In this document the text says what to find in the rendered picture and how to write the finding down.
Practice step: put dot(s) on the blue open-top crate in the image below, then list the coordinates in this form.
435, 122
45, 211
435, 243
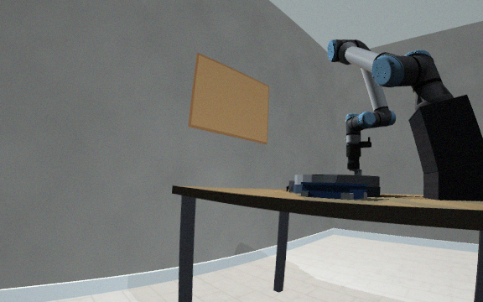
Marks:
343, 191

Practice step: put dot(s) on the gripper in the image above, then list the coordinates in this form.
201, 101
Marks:
353, 151

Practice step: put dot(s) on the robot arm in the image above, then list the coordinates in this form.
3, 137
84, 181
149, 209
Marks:
416, 69

